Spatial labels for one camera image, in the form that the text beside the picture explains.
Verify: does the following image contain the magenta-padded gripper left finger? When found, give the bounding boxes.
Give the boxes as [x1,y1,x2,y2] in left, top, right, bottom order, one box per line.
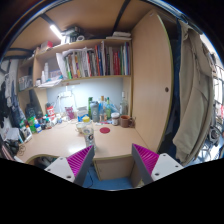
[44,144,96,187]

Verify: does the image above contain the small green bottle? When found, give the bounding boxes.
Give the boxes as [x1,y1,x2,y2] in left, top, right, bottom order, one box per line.
[27,115,37,134]

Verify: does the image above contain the clear bottle with yellow cap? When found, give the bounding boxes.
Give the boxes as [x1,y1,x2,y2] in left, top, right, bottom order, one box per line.
[81,115,97,151]

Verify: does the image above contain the red and white canister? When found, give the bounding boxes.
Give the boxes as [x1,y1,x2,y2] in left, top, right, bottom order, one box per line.
[46,105,56,122]

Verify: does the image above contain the green glass bottle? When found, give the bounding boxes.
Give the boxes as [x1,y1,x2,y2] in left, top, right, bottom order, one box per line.
[105,96,112,121]

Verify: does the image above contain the beige hanging coat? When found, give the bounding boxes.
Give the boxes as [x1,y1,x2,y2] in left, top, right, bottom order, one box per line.
[172,23,215,164]

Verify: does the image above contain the upper light bar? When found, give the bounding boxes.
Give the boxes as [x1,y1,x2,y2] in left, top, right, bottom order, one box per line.
[49,24,63,40]

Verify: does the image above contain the blue bottle with yellow cap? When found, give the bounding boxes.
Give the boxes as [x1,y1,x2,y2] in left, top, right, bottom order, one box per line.
[98,95,107,122]

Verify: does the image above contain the wooden wardrobe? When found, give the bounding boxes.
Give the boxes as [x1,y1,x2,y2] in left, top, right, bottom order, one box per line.
[130,9,174,154]

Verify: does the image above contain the brown mug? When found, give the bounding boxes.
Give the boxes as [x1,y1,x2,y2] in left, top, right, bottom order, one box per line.
[119,114,135,129]

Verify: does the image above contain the blue and white box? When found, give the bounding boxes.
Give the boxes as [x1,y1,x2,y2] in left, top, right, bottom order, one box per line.
[77,106,90,123]

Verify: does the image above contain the flat round red coaster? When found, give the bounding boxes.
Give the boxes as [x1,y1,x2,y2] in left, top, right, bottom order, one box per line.
[99,126,111,135]

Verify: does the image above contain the dark green bottle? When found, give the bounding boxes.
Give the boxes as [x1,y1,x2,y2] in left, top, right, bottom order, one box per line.
[87,96,94,119]

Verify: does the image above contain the tall clear glass bottle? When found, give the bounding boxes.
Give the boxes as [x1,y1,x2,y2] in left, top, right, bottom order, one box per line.
[119,91,129,117]

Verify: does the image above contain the white wall power strip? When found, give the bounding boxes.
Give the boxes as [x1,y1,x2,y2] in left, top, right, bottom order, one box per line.
[58,91,74,99]

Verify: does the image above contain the brown jar with white lid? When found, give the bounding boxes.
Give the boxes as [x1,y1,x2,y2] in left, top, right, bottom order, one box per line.
[110,112,121,127]

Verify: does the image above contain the small dark bottle red label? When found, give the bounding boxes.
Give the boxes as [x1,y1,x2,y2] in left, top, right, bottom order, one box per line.
[42,116,51,130]

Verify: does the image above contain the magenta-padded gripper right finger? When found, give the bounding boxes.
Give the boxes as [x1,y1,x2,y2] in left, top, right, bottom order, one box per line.
[131,143,185,186]

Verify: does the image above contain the magenta pouch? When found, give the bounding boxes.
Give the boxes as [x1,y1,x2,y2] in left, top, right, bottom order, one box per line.
[64,106,76,120]

